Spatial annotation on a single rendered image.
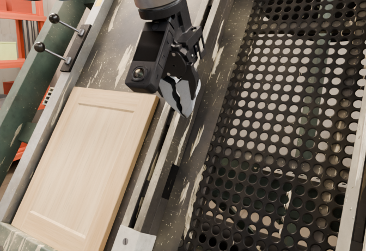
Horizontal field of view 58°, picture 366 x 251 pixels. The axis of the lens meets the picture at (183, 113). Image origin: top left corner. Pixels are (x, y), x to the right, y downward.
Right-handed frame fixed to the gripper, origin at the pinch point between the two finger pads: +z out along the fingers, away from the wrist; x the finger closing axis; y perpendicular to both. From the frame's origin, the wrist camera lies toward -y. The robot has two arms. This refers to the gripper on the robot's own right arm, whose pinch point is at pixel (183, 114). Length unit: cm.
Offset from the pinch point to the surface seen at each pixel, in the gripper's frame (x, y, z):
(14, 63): 312, 158, 90
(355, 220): -29.7, -0.4, 19.7
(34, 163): 65, 2, 30
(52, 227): 45, -13, 37
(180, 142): 10.7, 10.5, 18.7
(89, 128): 46, 14, 22
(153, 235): 11.7, -8.7, 31.4
